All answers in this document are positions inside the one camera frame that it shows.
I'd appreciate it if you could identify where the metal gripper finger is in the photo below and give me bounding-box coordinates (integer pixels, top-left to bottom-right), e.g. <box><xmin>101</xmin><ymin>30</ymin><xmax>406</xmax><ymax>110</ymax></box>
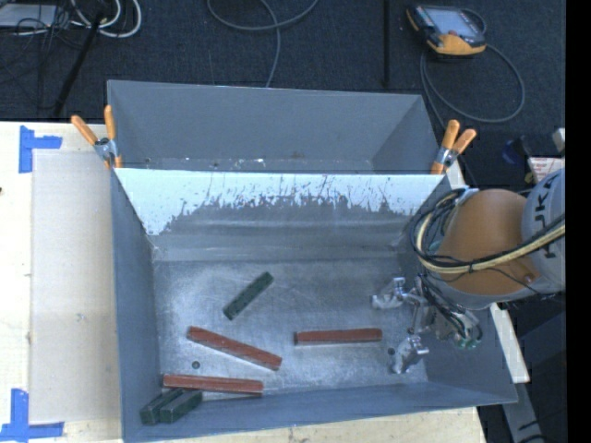
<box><xmin>370</xmin><ymin>276</ymin><xmax>413</xmax><ymax>311</ymax></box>
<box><xmin>389</xmin><ymin>334</ymin><xmax>431</xmax><ymax>376</ymax></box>

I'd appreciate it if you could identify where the dark green flat block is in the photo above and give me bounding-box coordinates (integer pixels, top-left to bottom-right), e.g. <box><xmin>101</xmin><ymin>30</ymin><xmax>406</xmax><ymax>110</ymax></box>
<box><xmin>222</xmin><ymin>270</ymin><xmax>275</xmax><ymax>322</ymax></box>
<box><xmin>139</xmin><ymin>389</ymin><xmax>185</xmax><ymax>426</ymax></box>
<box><xmin>159</xmin><ymin>389</ymin><xmax>204</xmax><ymax>425</ymax></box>

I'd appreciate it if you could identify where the grey metal bin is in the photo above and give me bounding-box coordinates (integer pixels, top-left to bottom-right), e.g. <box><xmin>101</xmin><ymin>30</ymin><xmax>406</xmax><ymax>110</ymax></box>
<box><xmin>105</xmin><ymin>79</ymin><xmax>519</xmax><ymax>440</ymax></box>

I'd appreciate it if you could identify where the red-brown flat block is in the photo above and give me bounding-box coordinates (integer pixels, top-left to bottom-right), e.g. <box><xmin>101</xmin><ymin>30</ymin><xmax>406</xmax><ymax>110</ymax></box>
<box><xmin>162</xmin><ymin>373</ymin><xmax>265</xmax><ymax>397</ymax></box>
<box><xmin>294</xmin><ymin>328</ymin><xmax>384</xmax><ymax>347</ymax></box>
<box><xmin>186</xmin><ymin>325</ymin><xmax>283</xmax><ymax>372</ymax></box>

